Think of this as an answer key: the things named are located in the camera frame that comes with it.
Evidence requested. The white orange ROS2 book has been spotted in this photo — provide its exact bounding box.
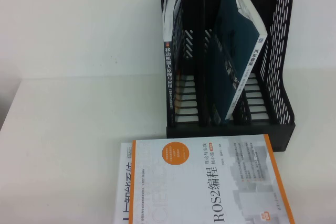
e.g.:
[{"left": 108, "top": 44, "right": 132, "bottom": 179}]
[{"left": 130, "top": 133, "right": 296, "bottom": 224}]

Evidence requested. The black spine robotics book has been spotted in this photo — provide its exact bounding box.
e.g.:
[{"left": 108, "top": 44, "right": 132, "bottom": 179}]
[{"left": 161, "top": 0, "right": 185, "bottom": 128}]

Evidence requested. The teal cover car book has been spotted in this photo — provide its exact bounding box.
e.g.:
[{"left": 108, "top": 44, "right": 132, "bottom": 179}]
[{"left": 209, "top": 0, "right": 269, "bottom": 126}]

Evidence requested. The black plastic book stand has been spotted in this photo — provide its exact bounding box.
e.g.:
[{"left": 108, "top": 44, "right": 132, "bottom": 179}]
[{"left": 159, "top": 0, "right": 298, "bottom": 154}]

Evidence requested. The magazine with man portrait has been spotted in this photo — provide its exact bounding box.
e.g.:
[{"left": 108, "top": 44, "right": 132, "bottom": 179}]
[{"left": 112, "top": 142, "right": 135, "bottom": 224}]

